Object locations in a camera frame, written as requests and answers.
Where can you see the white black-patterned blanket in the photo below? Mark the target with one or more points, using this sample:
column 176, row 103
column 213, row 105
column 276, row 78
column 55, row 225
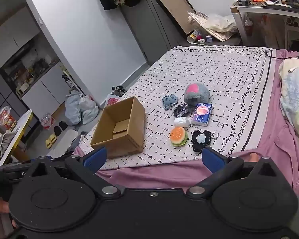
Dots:
column 214, row 69

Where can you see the dark grey door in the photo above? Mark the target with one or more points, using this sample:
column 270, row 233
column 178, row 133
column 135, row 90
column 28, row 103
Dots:
column 144, row 25

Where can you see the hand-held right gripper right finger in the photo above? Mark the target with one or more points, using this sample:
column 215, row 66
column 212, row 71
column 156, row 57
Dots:
column 213, row 160

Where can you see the white desk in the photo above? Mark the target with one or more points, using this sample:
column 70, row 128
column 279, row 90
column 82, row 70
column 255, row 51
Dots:
column 264, row 10

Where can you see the red gift bag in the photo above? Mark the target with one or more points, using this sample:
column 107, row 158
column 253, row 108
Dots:
column 6, row 119

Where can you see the red white plastic bag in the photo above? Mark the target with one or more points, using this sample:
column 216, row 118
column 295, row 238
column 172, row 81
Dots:
column 112, row 101

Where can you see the pair of yellow slippers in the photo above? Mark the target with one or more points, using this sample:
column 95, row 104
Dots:
column 51, row 141

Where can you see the white floor mat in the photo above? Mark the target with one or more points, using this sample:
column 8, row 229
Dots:
column 64, row 142

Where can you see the blue tissue pack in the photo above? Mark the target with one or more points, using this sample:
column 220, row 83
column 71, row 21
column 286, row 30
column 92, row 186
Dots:
column 201, row 114

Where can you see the paper cup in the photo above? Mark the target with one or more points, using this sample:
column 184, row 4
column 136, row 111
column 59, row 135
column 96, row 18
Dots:
column 192, row 36

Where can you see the black picture frame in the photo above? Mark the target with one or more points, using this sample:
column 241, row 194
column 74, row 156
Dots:
column 177, row 10

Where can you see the small purple box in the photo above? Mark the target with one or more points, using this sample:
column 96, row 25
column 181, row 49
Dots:
column 208, row 38

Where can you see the grey-blue plastic bag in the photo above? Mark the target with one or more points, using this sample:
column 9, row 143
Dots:
column 73, row 107

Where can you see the white lower cabinet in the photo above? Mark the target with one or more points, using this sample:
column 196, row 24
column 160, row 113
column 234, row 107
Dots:
column 44, row 89

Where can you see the pair of black slippers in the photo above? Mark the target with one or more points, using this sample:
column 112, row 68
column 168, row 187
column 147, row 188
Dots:
column 60, row 127

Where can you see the burger plush toy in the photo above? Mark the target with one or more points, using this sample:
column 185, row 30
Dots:
column 179, row 135

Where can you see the grey cloth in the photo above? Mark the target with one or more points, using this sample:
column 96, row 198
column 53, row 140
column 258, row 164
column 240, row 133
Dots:
column 6, row 147

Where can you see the black white sneakers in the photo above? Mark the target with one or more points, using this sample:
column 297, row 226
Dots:
column 118, row 90

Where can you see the grey fluffy plush with pink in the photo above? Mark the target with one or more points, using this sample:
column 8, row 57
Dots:
column 196, row 93

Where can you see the blue octopus plush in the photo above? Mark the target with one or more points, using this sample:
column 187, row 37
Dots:
column 170, row 101

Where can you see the dark shiny packet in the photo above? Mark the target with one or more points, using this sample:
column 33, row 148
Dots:
column 182, row 109

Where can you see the brown cardboard box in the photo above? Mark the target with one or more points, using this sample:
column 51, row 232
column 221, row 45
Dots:
column 124, row 119

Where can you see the pack of water bottles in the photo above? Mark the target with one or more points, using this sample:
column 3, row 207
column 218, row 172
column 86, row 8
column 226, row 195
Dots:
column 47, row 121

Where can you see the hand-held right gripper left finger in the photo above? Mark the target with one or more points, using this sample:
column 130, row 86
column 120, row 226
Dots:
column 94, row 158

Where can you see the round table with yellow edge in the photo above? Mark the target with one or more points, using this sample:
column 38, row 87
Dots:
column 20, row 129

